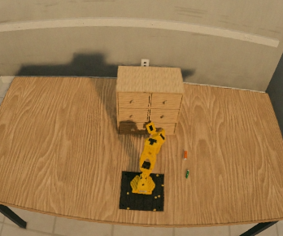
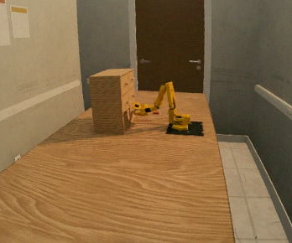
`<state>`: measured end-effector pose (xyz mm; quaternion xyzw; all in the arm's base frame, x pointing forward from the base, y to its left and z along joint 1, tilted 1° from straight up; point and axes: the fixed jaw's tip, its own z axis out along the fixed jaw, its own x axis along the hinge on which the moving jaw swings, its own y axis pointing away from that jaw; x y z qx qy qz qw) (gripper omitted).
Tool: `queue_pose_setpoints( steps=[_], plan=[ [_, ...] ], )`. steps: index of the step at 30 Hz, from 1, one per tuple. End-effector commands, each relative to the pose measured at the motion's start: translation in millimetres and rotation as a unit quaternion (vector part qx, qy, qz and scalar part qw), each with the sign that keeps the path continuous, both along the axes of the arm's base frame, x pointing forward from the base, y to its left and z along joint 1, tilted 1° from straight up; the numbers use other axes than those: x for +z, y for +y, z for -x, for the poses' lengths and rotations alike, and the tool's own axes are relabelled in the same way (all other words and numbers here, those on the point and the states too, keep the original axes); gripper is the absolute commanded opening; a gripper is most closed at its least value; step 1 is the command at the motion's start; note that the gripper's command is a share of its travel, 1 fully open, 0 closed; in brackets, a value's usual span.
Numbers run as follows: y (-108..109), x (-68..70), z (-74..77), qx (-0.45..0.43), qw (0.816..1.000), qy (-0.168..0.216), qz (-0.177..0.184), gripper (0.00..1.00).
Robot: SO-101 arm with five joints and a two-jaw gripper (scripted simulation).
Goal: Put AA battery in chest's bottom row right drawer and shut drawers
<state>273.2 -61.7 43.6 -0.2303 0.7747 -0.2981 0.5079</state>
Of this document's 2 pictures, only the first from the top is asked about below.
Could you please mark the wooden chest of drawers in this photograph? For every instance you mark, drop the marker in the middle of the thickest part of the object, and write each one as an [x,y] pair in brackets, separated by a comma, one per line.
[149,80]

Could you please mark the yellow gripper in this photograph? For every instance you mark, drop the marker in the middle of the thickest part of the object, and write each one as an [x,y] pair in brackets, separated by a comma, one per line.
[160,135]

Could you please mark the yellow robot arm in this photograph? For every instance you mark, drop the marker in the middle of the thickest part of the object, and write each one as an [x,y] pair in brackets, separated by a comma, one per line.
[146,167]

